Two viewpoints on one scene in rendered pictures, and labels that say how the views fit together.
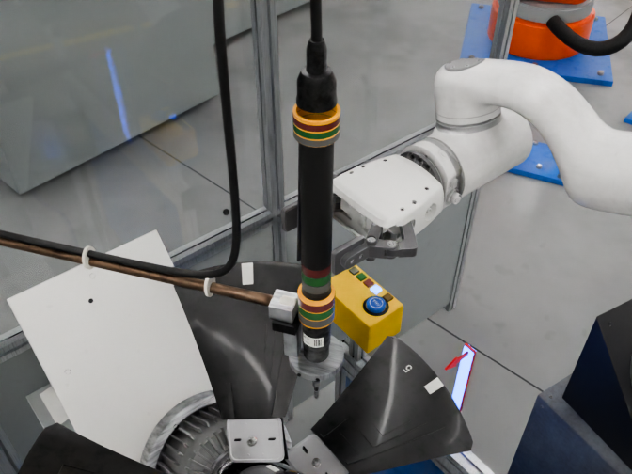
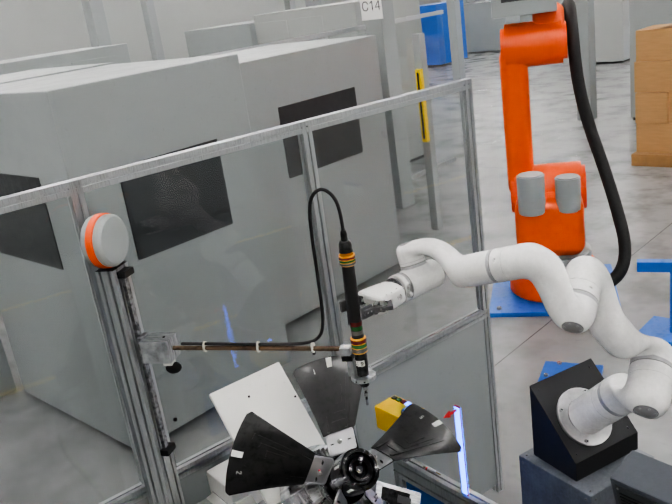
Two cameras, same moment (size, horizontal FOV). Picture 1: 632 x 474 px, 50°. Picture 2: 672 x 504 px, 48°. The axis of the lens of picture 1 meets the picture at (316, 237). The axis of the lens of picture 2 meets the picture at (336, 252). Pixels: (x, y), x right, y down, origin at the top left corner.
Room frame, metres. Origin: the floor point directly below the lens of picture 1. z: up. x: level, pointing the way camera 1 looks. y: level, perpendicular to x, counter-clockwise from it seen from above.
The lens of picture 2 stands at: (-1.36, -0.05, 2.45)
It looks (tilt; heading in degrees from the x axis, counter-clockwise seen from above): 18 degrees down; 2
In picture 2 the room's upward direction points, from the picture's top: 8 degrees counter-clockwise
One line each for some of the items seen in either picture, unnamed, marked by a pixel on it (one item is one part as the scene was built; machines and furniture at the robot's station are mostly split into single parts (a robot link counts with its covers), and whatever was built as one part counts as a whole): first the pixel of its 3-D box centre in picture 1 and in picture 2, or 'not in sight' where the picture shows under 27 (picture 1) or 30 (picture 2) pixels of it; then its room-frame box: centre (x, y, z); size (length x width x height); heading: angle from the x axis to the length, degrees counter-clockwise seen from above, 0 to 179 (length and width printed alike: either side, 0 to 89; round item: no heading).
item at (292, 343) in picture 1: (308, 332); (358, 362); (0.53, 0.01, 1.49); 0.09 x 0.07 x 0.10; 74
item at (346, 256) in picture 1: (365, 256); (373, 311); (0.50, -0.05, 1.65); 0.07 x 0.03 x 0.03; 129
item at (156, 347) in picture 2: not in sight; (158, 347); (0.70, 0.60, 1.54); 0.10 x 0.07 x 0.08; 74
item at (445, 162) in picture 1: (429, 177); (400, 288); (0.63, -0.13, 1.65); 0.09 x 0.03 x 0.08; 39
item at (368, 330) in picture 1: (360, 308); (401, 419); (0.98, -0.10, 1.02); 0.16 x 0.10 x 0.11; 39
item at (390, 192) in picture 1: (389, 197); (383, 295); (0.59, -0.08, 1.65); 0.11 x 0.10 x 0.07; 129
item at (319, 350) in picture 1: (316, 241); (354, 310); (0.53, 0.00, 1.65); 0.04 x 0.04 x 0.46
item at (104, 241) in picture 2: not in sight; (104, 240); (0.73, 0.69, 1.88); 0.17 x 0.15 x 0.16; 129
